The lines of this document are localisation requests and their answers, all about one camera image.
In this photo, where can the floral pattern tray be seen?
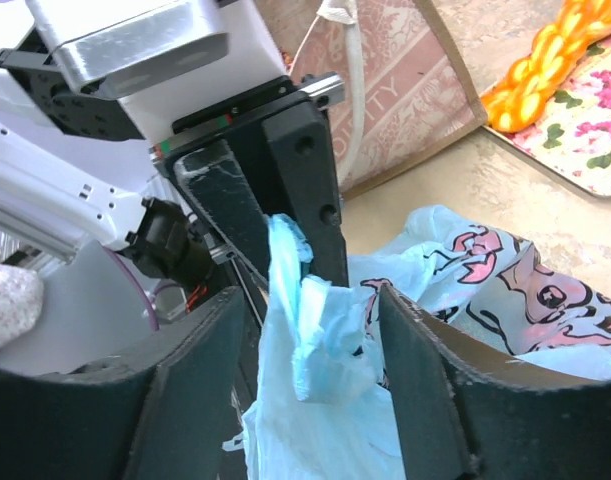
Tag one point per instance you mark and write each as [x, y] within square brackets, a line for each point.
[573, 136]

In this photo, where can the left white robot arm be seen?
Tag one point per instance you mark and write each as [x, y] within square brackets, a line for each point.
[164, 239]

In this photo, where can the blue plastic bag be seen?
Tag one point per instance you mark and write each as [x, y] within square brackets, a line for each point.
[324, 409]

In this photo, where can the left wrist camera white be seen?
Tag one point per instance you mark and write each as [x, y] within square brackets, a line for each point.
[127, 70]

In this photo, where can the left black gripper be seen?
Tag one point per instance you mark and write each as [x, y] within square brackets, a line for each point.
[278, 160]

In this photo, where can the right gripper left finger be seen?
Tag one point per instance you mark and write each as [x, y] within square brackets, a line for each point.
[156, 410]

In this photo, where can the brown paper grocery bag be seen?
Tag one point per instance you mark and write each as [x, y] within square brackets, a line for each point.
[409, 94]

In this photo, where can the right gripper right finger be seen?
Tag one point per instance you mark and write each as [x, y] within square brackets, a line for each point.
[467, 411]

